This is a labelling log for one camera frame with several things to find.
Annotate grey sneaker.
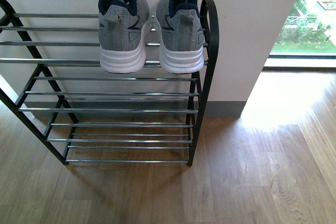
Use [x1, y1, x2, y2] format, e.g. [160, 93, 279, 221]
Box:
[98, 0, 150, 73]
[154, 0, 204, 74]

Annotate black metal shoe rack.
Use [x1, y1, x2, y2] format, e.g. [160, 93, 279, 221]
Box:
[1, 0, 219, 166]

